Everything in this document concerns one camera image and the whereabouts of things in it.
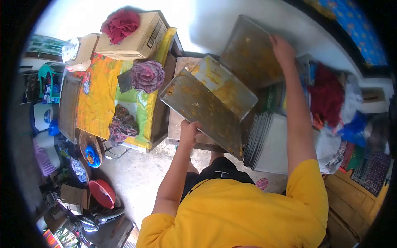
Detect small cardboard box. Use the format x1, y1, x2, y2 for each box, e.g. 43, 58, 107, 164
65, 33, 98, 73

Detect green plastic chair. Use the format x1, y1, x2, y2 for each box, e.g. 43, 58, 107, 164
37, 62, 64, 100

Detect blue plastic bag bundle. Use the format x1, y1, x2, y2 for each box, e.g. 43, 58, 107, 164
84, 145, 101, 168

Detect brown crusted baking tray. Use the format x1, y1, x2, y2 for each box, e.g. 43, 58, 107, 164
58, 75, 82, 145

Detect stack of green items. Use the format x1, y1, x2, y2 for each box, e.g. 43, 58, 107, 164
257, 83, 287, 116

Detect purple striped cloth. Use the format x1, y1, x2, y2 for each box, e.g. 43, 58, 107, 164
130, 60, 166, 94

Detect dark patterned crumpled cloth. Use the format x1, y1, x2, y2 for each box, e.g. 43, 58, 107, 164
108, 104, 140, 147

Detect red plastic bowl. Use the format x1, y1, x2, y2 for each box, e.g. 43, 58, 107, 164
89, 179, 116, 209

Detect person's body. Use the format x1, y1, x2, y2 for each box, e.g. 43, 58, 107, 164
136, 124, 329, 248

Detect person's right hand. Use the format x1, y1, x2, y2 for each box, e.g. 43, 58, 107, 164
269, 34, 297, 67

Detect white plastic bucket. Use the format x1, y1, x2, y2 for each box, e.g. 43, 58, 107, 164
30, 102, 60, 132

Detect clear plastic bag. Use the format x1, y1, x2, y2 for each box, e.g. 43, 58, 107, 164
61, 37, 81, 63

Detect small wooden stool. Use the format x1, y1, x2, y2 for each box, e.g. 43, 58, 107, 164
167, 56, 249, 153

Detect dark red cloth heap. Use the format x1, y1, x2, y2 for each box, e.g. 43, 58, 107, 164
306, 63, 345, 128

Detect yellow floral tablecloth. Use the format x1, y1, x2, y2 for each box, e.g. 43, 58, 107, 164
74, 27, 177, 150

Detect dark wire rack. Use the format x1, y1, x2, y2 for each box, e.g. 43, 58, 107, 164
350, 149, 392, 198

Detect person's left hand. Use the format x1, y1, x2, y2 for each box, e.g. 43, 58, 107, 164
179, 120, 203, 149

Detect person's right fingers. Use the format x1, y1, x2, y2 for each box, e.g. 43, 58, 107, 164
269, 34, 283, 49

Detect wooden cabinet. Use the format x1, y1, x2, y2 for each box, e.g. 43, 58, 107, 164
323, 167, 389, 248

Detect red crumpled cloth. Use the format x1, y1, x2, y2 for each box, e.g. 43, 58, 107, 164
100, 8, 141, 45

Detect large cardboard box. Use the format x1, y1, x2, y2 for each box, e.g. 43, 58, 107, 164
94, 11, 170, 61

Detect dark baking tray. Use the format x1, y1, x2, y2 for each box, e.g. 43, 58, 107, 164
159, 68, 244, 161

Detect person's legs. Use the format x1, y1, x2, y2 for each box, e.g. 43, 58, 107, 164
180, 151, 258, 203

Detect stack of clean metal trays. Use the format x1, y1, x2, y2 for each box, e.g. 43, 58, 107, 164
243, 111, 320, 175

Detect dirty pale baking tray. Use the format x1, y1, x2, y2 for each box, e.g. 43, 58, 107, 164
190, 55, 259, 123

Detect blue floral curtain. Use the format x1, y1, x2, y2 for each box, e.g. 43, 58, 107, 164
305, 0, 389, 66

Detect dark square pad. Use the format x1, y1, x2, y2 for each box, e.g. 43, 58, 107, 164
117, 71, 134, 94

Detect white plastic bag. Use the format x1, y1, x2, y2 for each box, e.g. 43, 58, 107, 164
316, 126, 345, 175

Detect round woven tray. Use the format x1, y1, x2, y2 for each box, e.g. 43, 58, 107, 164
79, 130, 103, 168

